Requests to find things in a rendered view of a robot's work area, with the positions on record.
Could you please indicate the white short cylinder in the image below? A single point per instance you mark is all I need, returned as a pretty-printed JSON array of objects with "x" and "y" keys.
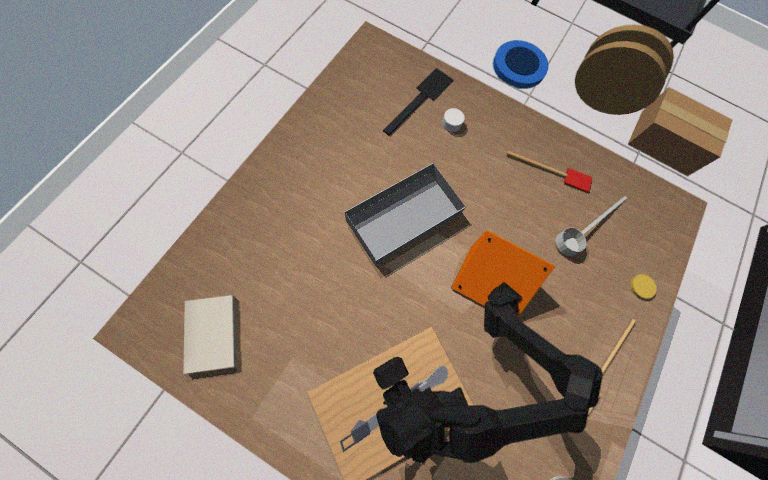
[{"x": 453, "y": 119}]

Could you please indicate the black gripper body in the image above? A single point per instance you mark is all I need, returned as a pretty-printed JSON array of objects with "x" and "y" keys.
[{"x": 390, "y": 374}]

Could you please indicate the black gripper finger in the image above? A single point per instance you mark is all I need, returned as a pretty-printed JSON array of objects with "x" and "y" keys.
[{"x": 387, "y": 402}]

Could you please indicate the black spatula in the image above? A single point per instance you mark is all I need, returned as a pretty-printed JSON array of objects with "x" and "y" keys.
[{"x": 431, "y": 87}]

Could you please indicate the red spatula with wooden handle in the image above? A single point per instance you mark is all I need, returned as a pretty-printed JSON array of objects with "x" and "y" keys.
[{"x": 572, "y": 177}]

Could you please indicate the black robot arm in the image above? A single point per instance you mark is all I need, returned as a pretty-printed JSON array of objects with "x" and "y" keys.
[{"x": 478, "y": 432}]

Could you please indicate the grey ladle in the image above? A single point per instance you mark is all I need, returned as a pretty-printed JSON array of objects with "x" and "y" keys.
[{"x": 572, "y": 241}]

